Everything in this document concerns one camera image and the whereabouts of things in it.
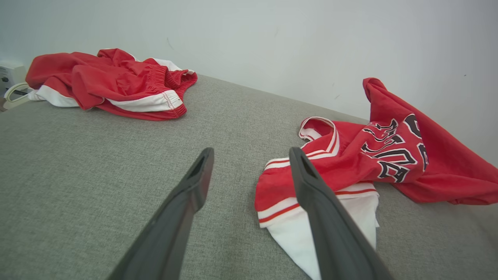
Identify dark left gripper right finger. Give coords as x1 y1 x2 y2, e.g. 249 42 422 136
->
289 147 393 280

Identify white wall outlet box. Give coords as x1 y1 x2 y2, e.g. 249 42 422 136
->
0 61 26 96

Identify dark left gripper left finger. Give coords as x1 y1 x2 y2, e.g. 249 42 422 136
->
107 147 215 280

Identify red basketball jersey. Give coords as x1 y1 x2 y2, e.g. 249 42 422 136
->
255 78 498 280

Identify cream perforated laundry basket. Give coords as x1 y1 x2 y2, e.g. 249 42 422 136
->
3 82 32 110

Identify red shorts with white stripes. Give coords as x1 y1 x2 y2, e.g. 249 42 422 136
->
25 48 198 121

